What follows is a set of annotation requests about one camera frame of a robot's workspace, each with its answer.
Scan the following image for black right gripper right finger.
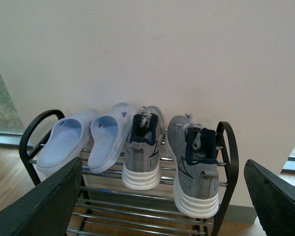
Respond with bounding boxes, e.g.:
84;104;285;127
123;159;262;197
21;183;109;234
244;159;295;236

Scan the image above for black metal shoe rack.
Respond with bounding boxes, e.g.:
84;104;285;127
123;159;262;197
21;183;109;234
19;109;239;236

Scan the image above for light blue slipper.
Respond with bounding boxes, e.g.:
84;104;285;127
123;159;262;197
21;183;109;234
35;109;99;175
88;103;135;174

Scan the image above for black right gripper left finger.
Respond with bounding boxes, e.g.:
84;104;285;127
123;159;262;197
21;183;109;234
0;158;82;236

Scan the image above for grey sneaker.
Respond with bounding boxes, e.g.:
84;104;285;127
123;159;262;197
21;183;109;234
165;114;219;218
122;106;165;191

